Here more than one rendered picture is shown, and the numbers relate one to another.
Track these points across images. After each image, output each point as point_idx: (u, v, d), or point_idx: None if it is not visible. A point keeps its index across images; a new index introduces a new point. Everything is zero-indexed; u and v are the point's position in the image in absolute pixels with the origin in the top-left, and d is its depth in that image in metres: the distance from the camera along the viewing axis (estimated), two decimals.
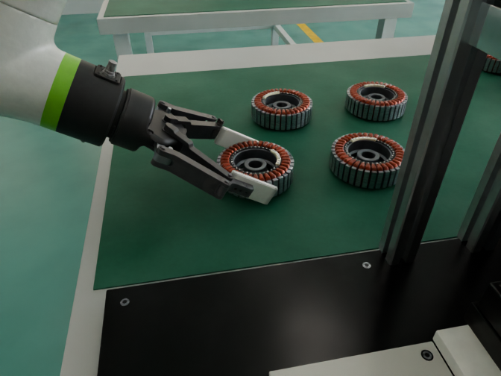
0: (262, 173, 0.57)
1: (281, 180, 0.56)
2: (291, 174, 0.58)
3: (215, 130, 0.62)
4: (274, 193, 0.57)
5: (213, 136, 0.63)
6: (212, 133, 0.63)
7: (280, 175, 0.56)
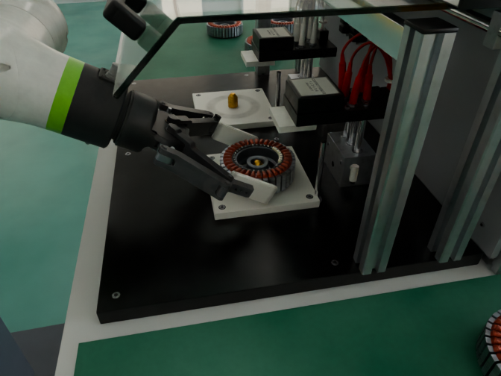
0: (265, 170, 0.58)
1: (284, 177, 0.57)
2: (293, 171, 0.59)
3: (212, 126, 0.64)
4: (277, 190, 0.58)
5: (211, 131, 0.64)
6: (209, 128, 0.64)
7: (283, 172, 0.57)
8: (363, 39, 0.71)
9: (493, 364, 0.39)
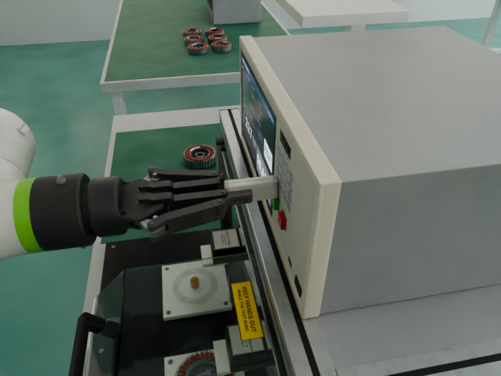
0: None
1: None
2: None
3: (221, 198, 0.53)
4: None
5: (222, 192, 0.53)
6: (219, 195, 0.53)
7: None
8: None
9: None
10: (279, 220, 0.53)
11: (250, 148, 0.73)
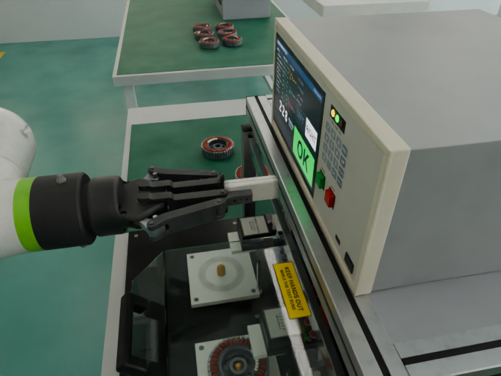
0: None
1: None
2: None
3: (221, 198, 0.53)
4: None
5: (222, 192, 0.53)
6: (219, 195, 0.53)
7: None
8: None
9: None
10: (327, 198, 0.53)
11: (285, 130, 0.73)
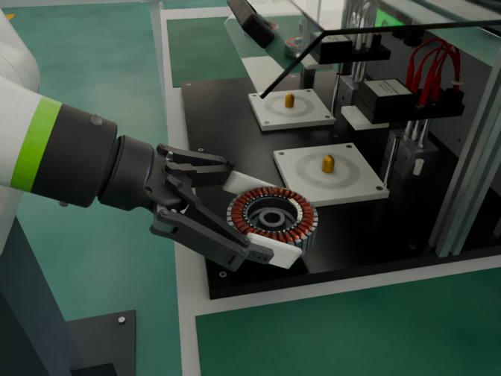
0: (282, 232, 0.47)
1: (305, 242, 0.47)
2: (315, 231, 0.49)
3: None
4: None
5: (242, 239, 0.43)
6: (238, 242, 0.43)
7: (304, 235, 0.47)
8: (417, 43, 0.76)
9: None
10: None
11: None
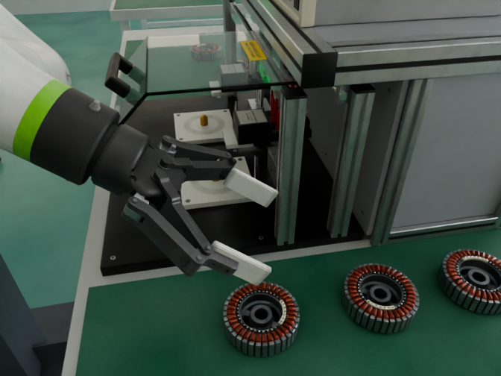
0: (262, 332, 0.57)
1: (278, 345, 0.56)
2: (292, 336, 0.58)
3: (202, 251, 0.43)
4: (271, 353, 0.57)
5: (206, 247, 0.42)
6: (202, 248, 0.42)
7: (279, 339, 0.56)
8: None
9: (346, 296, 0.63)
10: None
11: None
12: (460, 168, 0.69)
